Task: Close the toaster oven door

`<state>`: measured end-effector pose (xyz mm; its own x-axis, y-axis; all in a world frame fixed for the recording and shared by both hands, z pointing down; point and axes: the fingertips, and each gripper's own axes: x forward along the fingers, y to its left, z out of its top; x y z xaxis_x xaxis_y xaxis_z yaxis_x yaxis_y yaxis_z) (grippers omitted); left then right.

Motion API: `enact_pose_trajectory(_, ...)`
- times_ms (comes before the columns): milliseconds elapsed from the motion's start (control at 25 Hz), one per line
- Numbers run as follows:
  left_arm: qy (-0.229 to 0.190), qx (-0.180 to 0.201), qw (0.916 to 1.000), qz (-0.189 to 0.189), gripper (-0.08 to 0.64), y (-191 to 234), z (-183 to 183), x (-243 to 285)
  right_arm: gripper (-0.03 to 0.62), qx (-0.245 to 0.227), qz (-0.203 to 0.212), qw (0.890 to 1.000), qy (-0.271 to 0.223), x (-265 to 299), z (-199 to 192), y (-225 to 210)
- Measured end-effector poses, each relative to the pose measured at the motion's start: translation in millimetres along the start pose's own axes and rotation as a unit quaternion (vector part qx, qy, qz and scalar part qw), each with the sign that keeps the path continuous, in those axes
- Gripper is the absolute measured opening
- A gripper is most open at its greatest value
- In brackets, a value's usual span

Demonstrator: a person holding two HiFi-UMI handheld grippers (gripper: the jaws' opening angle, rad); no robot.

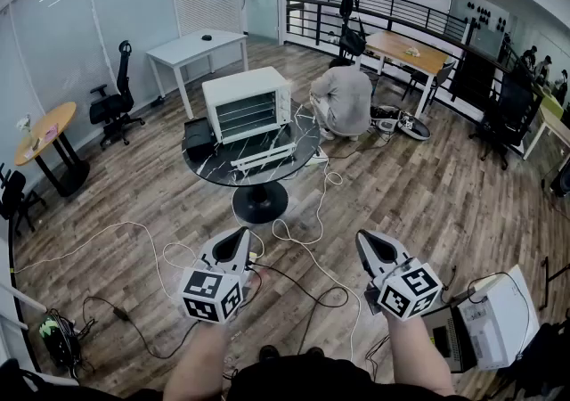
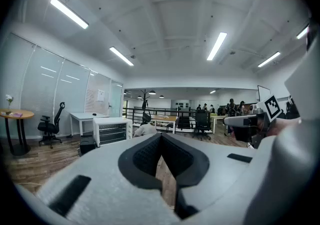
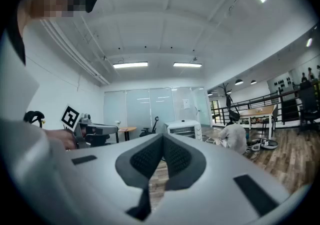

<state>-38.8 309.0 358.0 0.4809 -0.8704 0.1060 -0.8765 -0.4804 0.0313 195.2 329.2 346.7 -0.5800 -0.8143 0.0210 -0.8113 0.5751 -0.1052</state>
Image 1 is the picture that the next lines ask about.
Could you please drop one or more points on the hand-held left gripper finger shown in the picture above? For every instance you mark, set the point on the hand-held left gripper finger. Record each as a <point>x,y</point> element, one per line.
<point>244,252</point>
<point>209,251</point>

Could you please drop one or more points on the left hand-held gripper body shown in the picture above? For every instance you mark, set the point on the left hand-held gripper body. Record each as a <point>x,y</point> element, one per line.
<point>209,297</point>

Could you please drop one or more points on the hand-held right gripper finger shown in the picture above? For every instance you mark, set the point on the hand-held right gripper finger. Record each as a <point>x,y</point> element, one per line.
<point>366,254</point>
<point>398,250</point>

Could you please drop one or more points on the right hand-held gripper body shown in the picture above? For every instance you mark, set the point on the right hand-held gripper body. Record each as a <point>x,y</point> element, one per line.
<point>407,294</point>

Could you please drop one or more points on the white glass oven door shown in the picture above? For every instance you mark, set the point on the white glass oven door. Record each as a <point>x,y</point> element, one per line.
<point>263,161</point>

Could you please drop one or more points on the person's right forearm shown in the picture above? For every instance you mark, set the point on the person's right forearm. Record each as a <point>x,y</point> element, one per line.
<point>416,354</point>

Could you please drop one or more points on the person's left forearm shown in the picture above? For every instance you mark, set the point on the person's left forearm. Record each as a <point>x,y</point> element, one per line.
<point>198,359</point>

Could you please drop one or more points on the white toaster oven housing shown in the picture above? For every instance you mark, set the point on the white toaster oven housing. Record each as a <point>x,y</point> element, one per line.
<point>242,83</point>

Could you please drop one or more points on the black marble round table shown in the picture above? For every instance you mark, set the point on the black marble round table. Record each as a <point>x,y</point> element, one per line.
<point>209,168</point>

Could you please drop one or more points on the white power strip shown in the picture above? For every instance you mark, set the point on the white power strip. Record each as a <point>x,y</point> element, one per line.
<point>317,159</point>

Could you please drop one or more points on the black rectangular box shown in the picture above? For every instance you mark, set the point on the black rectangular box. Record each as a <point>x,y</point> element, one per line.
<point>198,138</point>

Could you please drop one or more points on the black oval board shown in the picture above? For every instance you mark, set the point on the black oval board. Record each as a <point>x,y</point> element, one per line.
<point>416,128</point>

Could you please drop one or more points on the person's black clothing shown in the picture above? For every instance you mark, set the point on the person's black clothing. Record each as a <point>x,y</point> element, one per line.
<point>303,381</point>

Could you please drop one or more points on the small black floor box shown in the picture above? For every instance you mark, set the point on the small black floor box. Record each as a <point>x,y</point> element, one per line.
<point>157,101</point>

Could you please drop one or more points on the green black device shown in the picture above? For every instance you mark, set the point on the green black device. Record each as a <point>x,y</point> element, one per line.
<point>50,328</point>

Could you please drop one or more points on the black headrest office chair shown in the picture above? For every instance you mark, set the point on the black headrest office chair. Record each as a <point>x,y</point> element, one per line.
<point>116,105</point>

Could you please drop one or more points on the black dining chair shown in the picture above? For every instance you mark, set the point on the black dining chair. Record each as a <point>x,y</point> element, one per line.
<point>438,76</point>

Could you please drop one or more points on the rectangular wooden white-legged table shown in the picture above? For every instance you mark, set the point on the rectangular wooden white-legged table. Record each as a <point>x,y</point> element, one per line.
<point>405,51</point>

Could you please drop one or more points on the pink paper sheet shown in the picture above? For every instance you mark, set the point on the pink paper sheet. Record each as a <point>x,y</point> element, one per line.
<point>50,132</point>

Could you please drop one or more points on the small pale table item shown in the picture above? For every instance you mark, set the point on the small pale table item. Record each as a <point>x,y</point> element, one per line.
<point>412,51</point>

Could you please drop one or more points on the green white desk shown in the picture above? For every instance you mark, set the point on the green white desk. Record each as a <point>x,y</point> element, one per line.
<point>554,120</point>

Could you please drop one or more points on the white rectangular desk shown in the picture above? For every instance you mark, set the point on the white rectangular desk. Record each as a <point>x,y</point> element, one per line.
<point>196,45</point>

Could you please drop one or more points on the black hanging bag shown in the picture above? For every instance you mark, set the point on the black hanging bag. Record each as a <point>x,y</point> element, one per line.
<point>352,40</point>

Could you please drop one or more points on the small white flower vase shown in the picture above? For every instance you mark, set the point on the small white flower vase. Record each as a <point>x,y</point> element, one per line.
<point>26,125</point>

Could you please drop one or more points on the black metal railing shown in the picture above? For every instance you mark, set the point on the black metal railing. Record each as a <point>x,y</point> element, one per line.
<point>403,13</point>

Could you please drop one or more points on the round wooden pedestal table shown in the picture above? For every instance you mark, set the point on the round wooden pedestal table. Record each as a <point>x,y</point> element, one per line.
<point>46,127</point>

